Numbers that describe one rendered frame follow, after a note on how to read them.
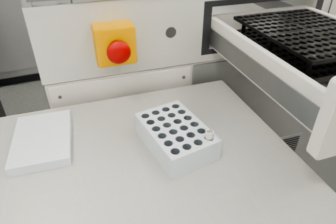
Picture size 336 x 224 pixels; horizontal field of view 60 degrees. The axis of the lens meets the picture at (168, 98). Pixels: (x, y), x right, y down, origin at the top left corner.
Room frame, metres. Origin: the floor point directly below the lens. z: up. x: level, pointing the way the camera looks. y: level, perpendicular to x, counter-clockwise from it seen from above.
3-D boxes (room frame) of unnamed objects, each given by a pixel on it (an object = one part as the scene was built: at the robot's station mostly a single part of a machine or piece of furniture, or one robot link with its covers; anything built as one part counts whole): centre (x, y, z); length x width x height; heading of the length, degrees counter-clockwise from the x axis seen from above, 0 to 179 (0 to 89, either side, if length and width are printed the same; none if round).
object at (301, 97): (0.51, -0.25, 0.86); 0.40 x 0.26 x 0.06; 18
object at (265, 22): (0.50, -0.25, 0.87); 0.22 x 0.18 x 0.06; 18
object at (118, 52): (0.46, 0.09, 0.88); 0.04 x 0.03 x 0.04; 108
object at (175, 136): (0.35, -0.01, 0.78); 0.12 x 0.08 x 0.04; 29
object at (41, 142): (0.36, 0.20, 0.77); 0.13 x 0.09 x 0.02; 16
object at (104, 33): (0.49, 0.10, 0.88); 0.07 x 0.05 x 0.07; 108
